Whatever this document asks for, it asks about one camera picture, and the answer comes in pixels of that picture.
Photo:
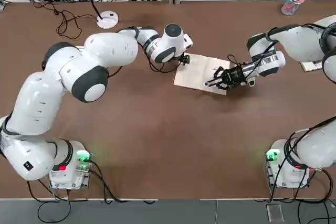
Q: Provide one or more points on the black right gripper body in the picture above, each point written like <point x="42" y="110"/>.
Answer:
<point x="235" y="75"/>

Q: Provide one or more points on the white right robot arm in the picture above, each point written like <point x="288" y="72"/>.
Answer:
<point x="302" y="40"/>

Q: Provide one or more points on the white book blue label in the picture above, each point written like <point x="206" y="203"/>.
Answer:
<point x="311" y="66"/>

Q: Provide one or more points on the clear plastic sheet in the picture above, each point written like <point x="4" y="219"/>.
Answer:
<point x="275" y="213"/>

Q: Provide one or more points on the white notebook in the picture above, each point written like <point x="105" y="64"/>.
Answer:
<point x="194" y="74"/>

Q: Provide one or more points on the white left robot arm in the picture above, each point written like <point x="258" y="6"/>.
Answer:
<point x="105" y="51"/>

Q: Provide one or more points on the white and blue marker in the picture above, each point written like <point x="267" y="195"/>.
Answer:
<point x="210" y="82"/>

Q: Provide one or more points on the clear pen cup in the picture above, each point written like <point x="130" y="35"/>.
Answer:
<point x="288" y="6"/>

